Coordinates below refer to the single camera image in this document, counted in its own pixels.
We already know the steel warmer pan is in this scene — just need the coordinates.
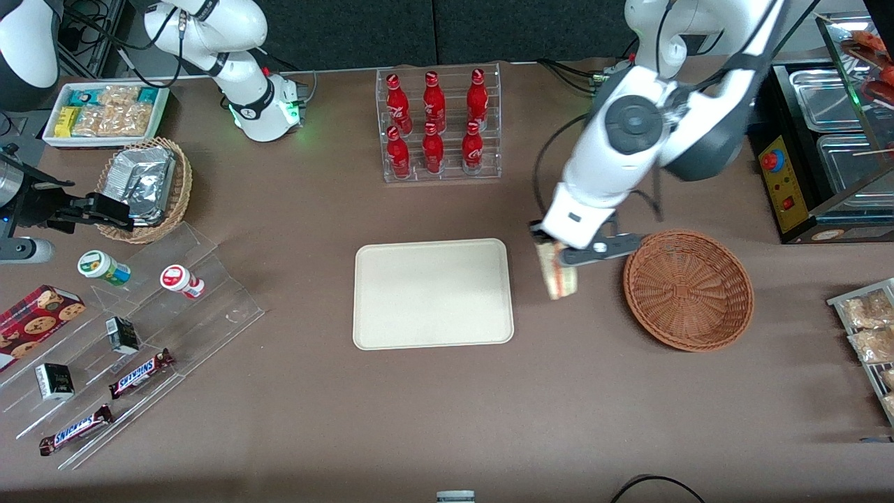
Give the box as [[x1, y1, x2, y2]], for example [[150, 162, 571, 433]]
[[788, 68, 865, 134], [816, 133, 894, 205]]

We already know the brown round wicker basket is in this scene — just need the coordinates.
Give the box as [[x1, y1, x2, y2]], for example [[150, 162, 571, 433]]
[[622, 228, 756, 353]]

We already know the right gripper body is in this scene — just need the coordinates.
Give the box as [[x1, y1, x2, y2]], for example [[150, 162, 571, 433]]
[[0, 149, 76, 229]]

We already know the clear bag of crackers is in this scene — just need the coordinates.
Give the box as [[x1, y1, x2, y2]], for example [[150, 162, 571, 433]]
[[97, 85, 141, 107], [73, 105, 106, 138], [99, 103, 154, 138]]

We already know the grey wire tray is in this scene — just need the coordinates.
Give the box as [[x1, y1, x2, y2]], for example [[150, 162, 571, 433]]
[[827, 277, 894, 428]]

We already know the black looped cable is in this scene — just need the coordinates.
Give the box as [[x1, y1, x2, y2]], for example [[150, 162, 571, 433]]
[[610, 474, 707, 503]]

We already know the white snack tray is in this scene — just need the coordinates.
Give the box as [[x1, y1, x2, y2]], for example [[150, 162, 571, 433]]
[[42, 80, 171, 150]]

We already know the red lid white cup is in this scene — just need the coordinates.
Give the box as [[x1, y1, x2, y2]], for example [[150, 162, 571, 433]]
[[160, 264, 206, 300]]

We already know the Snickers bar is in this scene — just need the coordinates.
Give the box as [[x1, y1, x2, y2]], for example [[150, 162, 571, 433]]
[[38, 404, 115, 456], [108, 348, 175, 400]]

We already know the triangular sandwich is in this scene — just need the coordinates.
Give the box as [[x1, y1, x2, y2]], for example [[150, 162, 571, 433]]
[[534, 238, 580, 301]]

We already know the clear acrylic stepped display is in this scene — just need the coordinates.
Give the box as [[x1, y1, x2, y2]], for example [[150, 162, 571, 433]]
[[0, 222, 266, 470]]

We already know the red cookie box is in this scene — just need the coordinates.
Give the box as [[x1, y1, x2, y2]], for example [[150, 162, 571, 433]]
[[0, 284, 87, 373]]

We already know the black food warmer cabinet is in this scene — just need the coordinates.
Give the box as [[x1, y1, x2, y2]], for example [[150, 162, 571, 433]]
[[749, 10, 894, 245]]

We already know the silver foil packet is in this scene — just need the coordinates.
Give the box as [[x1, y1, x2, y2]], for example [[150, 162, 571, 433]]
[[123, 201, 172, 226], [106, 146, 177, 212]]

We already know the cream plastic tray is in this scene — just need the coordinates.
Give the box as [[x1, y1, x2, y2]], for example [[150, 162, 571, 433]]
[[353, 238, 515, 351]]

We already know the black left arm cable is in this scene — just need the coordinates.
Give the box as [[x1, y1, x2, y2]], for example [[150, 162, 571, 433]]
[[532, 113, 666, 237]]

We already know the light tan wicker basket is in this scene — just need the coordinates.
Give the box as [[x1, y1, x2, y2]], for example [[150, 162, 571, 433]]
[[96, 137, 193, 245]]

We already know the black base cable bundle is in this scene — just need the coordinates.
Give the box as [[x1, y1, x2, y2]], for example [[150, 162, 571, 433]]
[[536, 59, 603, 90]]

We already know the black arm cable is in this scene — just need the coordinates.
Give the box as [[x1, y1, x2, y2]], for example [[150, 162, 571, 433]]
[[61, 6, 188, 89], [532, 113, 666, 237]]

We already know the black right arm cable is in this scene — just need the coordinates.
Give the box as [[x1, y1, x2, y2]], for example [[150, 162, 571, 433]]
[[61, 6, 188, 89]]

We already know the red cola bottle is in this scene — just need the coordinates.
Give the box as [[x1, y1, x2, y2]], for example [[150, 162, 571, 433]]
[[462, 120, 484, 174], [386, 73, 413, 136], [467, 68, 490, 131], [422, 122, 446, 175], [386, 125, 411, 179], [423, 71, 447, 133]]

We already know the green lid white cup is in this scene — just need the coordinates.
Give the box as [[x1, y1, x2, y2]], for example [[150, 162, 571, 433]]
[[77, 249, 132, 287]]

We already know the small black carton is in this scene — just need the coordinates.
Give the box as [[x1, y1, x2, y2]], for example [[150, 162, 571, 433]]
[[105, 316, 140, 355], [35, 363, 75, 401]]

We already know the clear acrylic bottle rack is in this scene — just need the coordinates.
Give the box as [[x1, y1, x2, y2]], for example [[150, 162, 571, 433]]
[[376, 62, 502, 184]]

